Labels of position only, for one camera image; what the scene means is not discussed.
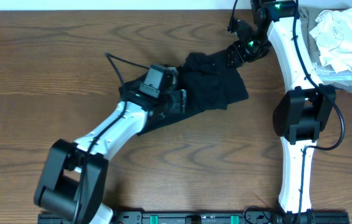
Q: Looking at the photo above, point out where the black t-shirt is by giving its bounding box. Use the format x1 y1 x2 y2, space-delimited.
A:
119 50 249 135

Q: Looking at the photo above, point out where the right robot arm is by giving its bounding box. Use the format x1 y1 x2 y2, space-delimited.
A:
226 0 336 223

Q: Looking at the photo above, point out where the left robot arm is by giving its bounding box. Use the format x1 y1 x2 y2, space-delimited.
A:
34 64 187 223

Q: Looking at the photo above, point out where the beige folded garment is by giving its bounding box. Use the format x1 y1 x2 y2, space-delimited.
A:
299 7 352 93

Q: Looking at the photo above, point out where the light blue striped garment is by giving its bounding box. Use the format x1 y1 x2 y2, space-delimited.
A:
313 62 352 86

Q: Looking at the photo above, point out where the white crumpled garment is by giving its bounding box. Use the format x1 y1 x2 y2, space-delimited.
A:
309 8 352 73

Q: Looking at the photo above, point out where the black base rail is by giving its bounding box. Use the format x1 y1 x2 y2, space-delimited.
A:
37 210 350 224

